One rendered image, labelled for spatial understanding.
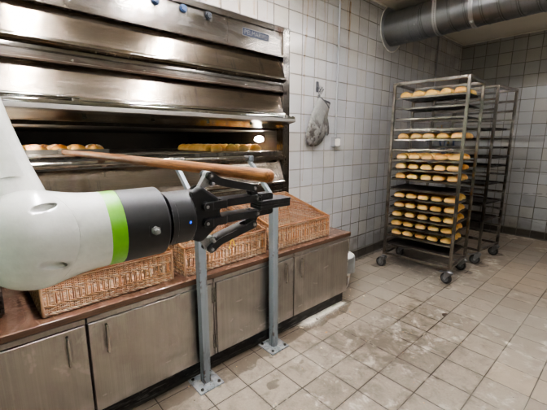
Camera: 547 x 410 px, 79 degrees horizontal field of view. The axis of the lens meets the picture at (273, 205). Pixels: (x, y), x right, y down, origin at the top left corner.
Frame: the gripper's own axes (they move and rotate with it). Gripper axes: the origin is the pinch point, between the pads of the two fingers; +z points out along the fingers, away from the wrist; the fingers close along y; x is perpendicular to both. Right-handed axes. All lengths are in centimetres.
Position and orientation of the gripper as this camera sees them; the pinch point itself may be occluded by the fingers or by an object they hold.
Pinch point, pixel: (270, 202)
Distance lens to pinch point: 59.3
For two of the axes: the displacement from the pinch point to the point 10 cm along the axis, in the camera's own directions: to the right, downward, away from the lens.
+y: -0.3, 9.8, 2.2
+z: 7.5, -1.2, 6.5
